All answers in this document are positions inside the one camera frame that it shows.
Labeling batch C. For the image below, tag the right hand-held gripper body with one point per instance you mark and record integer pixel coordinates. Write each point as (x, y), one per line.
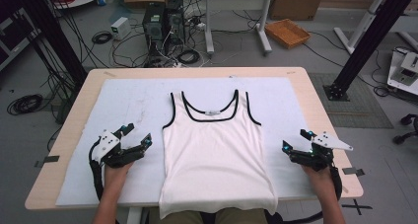
(317, 158)

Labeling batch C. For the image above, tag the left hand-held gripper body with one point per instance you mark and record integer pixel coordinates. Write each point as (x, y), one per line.
(106, 146)

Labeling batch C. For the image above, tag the white tank top black trim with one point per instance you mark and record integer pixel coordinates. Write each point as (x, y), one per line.
(215, 158)

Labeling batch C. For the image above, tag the person's right hand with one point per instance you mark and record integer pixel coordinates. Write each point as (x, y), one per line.
(320, 179)

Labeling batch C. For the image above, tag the person's left hand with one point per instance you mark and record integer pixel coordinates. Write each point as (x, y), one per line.
(115, 174)

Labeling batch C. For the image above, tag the white foam mat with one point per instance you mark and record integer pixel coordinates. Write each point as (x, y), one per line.
(131, 99)

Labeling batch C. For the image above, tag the black tape strip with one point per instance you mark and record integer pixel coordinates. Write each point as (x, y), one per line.
(49, 160)
(353, 171)

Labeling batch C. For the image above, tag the grey floor mat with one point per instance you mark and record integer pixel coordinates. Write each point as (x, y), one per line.
(361, 105)

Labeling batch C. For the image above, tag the black tape cross mark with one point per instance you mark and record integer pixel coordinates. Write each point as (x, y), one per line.
(356, 207)

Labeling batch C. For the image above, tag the person's legs in khaki pants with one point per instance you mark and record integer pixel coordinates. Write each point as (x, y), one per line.
(187, 218)

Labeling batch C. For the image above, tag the black office chair base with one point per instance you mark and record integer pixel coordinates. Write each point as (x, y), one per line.
(409, 128)

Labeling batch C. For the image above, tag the white power supply box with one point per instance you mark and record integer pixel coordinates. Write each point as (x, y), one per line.
(120, 27)

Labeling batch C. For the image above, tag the orange wicker basket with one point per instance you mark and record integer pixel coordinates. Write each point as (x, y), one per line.
(287, 33)

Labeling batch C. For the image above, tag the black computer tower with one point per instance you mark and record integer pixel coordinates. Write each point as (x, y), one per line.
(175, 20)
(153, 25)

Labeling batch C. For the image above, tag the white device on floor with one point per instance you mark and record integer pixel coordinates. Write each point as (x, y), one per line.
(404, 72)

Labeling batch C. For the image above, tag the white metal stand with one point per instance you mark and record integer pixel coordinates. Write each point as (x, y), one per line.
(361, 23)

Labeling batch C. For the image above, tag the dark cabinet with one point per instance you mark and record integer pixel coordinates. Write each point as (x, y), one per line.
(13, 36)

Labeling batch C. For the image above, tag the black metal post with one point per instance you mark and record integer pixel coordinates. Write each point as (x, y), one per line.
(371, 36)
(52, 33)

